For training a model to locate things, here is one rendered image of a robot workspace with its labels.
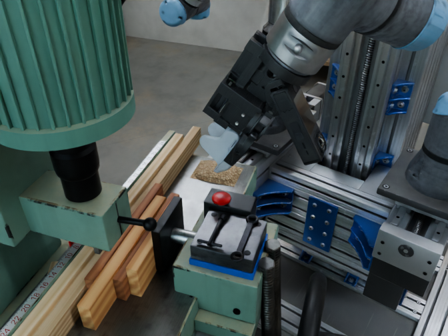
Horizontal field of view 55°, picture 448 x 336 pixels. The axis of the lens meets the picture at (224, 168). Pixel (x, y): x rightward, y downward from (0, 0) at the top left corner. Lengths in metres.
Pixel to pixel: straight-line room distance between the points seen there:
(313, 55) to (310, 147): 0.12
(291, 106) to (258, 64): 0.07
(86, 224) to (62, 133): 0.18
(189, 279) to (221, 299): 0.06
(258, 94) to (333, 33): 0.12
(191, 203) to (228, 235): 0.22
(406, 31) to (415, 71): 0.66
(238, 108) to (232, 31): 3.54
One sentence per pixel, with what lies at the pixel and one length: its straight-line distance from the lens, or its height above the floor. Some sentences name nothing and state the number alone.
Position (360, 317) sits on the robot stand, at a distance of 1.59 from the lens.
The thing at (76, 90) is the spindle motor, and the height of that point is 1.27.
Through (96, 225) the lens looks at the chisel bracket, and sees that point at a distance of 0.62.
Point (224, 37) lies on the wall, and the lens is 4.12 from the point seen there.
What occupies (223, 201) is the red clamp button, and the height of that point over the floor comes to 1.02.
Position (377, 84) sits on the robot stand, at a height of 1.00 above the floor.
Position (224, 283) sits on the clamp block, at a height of 0.95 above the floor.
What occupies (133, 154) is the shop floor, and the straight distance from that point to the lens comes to 2.65.
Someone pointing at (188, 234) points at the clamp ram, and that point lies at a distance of 0.71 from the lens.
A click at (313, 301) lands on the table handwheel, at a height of 0.95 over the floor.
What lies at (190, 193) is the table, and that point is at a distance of 0.88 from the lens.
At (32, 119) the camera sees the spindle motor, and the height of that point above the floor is 1.24.
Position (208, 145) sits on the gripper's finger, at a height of 1.13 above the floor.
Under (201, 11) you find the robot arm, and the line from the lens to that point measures 1.36.
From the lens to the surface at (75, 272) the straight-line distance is 0.70.
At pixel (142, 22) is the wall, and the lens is 4.46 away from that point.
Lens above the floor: 1.46
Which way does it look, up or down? 36 degrees down
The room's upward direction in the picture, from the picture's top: straight up
